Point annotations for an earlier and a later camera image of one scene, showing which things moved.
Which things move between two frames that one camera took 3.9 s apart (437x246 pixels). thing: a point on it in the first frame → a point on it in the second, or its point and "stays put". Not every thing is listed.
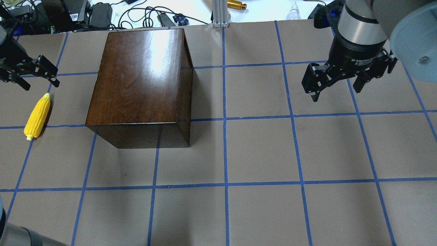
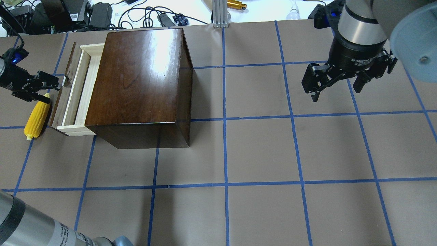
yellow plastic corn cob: [37, 117] stays put
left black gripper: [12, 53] → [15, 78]
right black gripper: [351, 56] stays put
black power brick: [165, 21] stays put
